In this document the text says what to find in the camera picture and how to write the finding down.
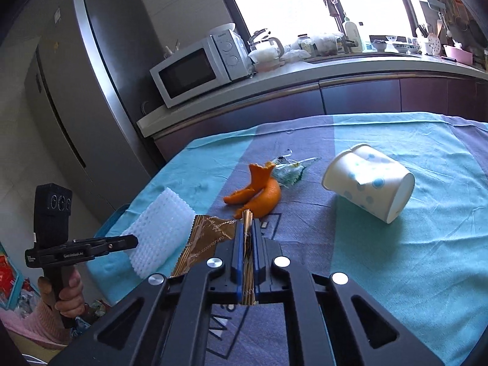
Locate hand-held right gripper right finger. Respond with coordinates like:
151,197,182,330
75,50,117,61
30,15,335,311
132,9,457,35
252,232,447,366

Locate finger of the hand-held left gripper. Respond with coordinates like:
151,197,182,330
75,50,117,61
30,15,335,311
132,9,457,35
95,235,139,259

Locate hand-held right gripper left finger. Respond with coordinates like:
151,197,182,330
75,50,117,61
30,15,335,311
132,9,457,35
48,221,246,366

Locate blue plastic trash bin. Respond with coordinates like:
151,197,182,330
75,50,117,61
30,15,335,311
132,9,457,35
92,203,132,239

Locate white foam fruit net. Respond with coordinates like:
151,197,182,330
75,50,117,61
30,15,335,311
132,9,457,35
121,188,197,280

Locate gold foil snack wrapper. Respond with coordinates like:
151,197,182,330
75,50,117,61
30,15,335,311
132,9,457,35
170,210,260,308

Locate orange peel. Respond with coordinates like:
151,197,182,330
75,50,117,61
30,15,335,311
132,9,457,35
223,161,282,220

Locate green clear plastic wrapper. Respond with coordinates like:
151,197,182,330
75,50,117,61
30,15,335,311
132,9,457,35
272,152,323,188

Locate dotted paper cup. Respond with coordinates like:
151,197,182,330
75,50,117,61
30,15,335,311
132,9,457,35
321,143,415,225

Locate person's left forearm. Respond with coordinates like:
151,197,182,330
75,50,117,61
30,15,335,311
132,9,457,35
0,293,73,348

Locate person's left hand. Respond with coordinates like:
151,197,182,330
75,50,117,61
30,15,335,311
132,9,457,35
37,268,85,315

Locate pile of bags on floor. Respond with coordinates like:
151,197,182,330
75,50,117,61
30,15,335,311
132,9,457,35
0,252,23,306

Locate grey refrigerator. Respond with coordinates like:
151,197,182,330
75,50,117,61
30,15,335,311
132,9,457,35
23,0,163,215

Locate white microwave oven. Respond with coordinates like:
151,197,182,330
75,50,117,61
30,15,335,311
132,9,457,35
149,29,254,109

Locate beige kitchen countertop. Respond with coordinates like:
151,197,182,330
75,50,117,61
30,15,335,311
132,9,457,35
136,51,488,138

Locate small white ornament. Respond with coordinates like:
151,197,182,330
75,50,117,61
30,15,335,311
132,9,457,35
163,40,182,60

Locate brown kitchen base cabinets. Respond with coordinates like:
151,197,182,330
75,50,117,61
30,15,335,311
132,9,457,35
152,72,488,165

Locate translucent plastic bowl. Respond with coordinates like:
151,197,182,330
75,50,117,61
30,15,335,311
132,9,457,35
249,48,283,73

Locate white plastic bag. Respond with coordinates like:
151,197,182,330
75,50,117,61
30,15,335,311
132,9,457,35
282,48,310,64

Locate glass kettle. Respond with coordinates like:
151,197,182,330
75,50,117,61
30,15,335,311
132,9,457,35
248,28,285,60

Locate clear bag with dark contents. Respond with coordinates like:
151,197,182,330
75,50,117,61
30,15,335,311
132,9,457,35
309,32,340,57

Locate white bowl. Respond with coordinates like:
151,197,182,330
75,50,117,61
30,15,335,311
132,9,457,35
207,23,237,35

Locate white soap bottle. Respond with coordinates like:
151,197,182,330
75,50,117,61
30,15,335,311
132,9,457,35
342,17,363,53

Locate metal kitchen faucet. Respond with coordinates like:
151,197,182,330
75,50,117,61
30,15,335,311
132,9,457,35
320,0,357,54

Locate kitchen window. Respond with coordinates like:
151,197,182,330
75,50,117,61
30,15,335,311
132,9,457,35
217,0,421,47

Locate patterned ceramic bowl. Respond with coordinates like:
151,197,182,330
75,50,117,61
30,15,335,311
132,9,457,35
394,41,420,55

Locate white perforated utensil holder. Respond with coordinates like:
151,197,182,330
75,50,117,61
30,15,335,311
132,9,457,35
415,24,441,56

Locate pink bowl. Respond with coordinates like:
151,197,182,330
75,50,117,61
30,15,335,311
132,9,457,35
443,44,474,66

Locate hanging dark pan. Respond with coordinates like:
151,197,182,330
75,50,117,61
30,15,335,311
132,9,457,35
467,18,488,47

